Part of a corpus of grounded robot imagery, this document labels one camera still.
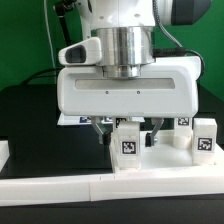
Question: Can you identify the white thin hanging cable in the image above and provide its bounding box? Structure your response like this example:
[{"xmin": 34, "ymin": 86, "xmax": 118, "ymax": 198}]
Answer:
[{"xmin": 43, "ymin": 0, "xmax": 58, "ymax": 85}]

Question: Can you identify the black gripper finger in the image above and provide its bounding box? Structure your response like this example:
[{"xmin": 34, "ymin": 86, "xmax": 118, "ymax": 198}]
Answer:
[
  {"xmin": 91, "ymin": 116, "xmax": 111, "ymax": 145},
  {"xmin": 145, "ymin": 118, "xmax": 164, "ymax": 147}
]

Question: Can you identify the white square tabletop tray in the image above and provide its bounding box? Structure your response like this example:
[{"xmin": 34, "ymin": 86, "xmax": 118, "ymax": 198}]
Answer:
[{"xmin": 110, "ymin": 130, "xmax": 224, "ymax": 173}]

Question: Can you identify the white sheet with AprilTags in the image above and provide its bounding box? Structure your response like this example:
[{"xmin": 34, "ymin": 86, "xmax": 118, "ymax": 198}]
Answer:
[{"xmin": 57, "ymin": 113, "xmax": 145, "ymax": 126}]

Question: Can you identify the white U-shaped obstacle fence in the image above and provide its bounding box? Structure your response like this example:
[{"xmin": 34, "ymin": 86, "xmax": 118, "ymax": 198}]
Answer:
[{"xmin": 0, "ymin": 130, "xmax": 224, "ymax": 208}]

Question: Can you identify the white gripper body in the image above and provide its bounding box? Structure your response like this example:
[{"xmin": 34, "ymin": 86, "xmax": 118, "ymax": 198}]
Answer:
[{"xmin": 57, "ymin": 56, "xmax": 199, "ymax": 118}]

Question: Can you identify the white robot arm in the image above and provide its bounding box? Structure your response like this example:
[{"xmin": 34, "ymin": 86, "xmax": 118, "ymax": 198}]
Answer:
[{"xmin": 57, "ymin": 0, "xmax": 212, "ymax": 143}]

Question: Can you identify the white block at left edge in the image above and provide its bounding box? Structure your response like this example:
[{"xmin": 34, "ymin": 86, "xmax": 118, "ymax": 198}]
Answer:
[{"xmin": 0, "ymin": 140, "xmax": 10, "ymax": 171}]

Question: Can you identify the black cable bundle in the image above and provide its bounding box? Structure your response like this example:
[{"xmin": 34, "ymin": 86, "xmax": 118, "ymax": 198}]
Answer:
[{"xmin": 19, "ymin": 0, "xmax": 80, "ymax": 86}]

